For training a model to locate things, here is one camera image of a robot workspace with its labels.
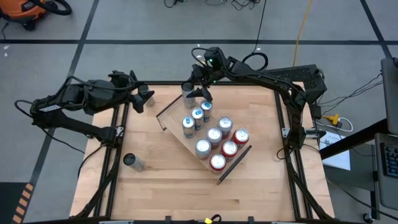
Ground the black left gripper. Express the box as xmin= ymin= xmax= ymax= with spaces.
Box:
xmin=118 ymin=77 xmax=147 ymax=114

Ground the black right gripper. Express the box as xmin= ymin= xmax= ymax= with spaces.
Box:
xmin=185 ymin=64 xmax=223 ymax=103

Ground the white Celsius slim can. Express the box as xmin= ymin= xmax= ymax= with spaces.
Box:
xmin=123 ymin=152 xmax=146 ymax=172
xmin=138 ymin=84 xmax=155 ymax=108
xmin=181 ymin=81 xmax=197 ymax=110

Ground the silver blue slim can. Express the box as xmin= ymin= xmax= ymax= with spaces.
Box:
xmin=190 ymin=107 xmax=205 ymax=131
xmin=180 ymin=116 xmax=196 ymax=139
xmin=200 ymin=99 xmax=214 ymax=123

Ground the wooden shelf with black legs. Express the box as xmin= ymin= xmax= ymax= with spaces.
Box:
xmin=155 ymin=95 xmax=252 ymax=185

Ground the silver red Spindrift can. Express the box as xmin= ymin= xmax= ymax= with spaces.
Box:
xmin=205 ymin=126 xmax=223 ymax=149
xmin=194 ymin=138 xmax=212 ymax=161
xmin=216 ymin=115 xmax=234 ymax=139

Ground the red Fanta can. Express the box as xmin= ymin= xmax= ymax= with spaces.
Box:
xmin=230 ymin=129 xmax=250 ymax=147
xmin=209 ymin=152 xmax=227 ymax=175
xmin=220 ymin=140 xmax=239 ymax=160

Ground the black perforated control box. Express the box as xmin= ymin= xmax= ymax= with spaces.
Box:
xmin=264 ymin=63 xmax=328 ymax=105

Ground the yellow power plug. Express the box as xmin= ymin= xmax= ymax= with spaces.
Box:
xmin=322 ymin=113 xmax=342 ymax=126

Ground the orange shop vacuum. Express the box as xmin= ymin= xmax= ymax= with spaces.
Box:
xmin=0 ymin=0 xmax=73 ymax=32

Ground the white paper sheet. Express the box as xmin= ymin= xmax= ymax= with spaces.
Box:
xmin=320 ymin=131 xmax=351 ymax=171

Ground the black diagonal beam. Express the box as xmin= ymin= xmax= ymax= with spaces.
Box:
xmin=319 ymin=118 xmax=398 ymax=160

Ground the black mat with orange stripes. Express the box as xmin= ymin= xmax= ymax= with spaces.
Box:
xmin=0 ymin=182 xmax=34 ymax=224

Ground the black looped cable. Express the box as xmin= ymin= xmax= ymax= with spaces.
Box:
xmin=242 ymin=52 xmax=269 ymax=72

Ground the thin black cable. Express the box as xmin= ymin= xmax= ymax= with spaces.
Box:
xmin=253 ymin=0 xmax=267 ymax=54

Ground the yellow cable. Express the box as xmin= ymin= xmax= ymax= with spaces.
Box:
xmin=292 ymin=0 xmax=313 ymax=67

